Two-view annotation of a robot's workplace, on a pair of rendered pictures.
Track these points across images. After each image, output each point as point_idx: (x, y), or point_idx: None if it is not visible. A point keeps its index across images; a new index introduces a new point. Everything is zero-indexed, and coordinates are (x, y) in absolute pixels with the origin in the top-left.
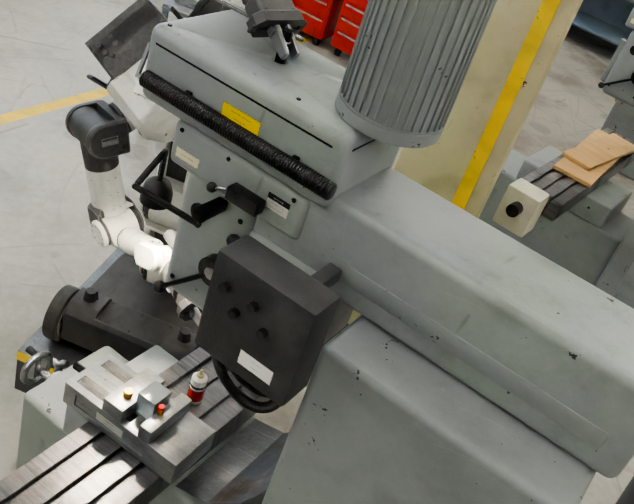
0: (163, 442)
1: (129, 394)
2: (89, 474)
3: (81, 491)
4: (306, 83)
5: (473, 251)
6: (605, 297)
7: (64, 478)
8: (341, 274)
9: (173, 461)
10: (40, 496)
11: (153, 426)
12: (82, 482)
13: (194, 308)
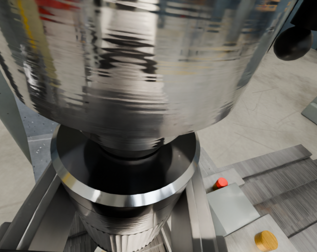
0: (207, 173)
1: (267, 230)
2: (260, 209)
3: (270, 189)
4: None
5: None
6: None
7: (288, 209)
8: None
9: (203, 150)
10: (305, 200)
11: (228, 174)
12: (266, 203)
13: (215, 246)
